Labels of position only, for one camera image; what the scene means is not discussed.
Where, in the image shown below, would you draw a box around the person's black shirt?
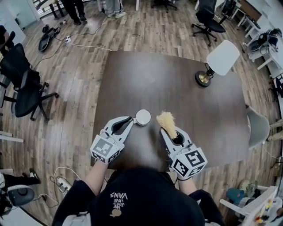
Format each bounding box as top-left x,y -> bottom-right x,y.
52,180 -> 226,226

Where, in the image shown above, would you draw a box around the black instrument case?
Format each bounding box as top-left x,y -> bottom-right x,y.
38,25 -> 61,53

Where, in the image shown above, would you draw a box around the white table with black legs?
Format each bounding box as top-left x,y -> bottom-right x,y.
48,0 -> 67,17

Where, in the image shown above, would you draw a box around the teal bag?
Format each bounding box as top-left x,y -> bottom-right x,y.
226,188 -> 245,205

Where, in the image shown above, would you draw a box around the black swivel office chair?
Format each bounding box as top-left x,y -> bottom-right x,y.
191,0 -> 226,47

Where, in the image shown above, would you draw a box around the table lamp with white shade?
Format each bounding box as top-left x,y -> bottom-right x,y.
194,39 -> 241,87

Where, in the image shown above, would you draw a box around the grey shell chair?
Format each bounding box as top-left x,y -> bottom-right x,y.
245,105 -> 271,150

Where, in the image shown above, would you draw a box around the white shelf desk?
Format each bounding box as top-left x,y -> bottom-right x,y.
219,185 -> 283,226

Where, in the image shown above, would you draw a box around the black mesh office chair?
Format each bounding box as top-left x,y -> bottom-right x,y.
0,31 -> 59,121

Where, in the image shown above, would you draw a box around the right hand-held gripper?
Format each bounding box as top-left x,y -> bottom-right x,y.
159,128 -> 209,180

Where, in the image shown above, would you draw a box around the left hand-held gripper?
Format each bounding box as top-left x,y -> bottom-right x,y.
90,116 -> 134,164

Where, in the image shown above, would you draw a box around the white mug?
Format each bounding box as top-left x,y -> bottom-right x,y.
133,109 -> 152,126

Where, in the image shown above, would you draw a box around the person's right forearm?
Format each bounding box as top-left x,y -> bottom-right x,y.
176,177 -> 197,197

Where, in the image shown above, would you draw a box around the person's left forearm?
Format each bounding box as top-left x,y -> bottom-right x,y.
85,162 -> 109,196

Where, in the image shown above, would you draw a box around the black office chair with cloth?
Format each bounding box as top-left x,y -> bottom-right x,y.
152,0 -> 179,11

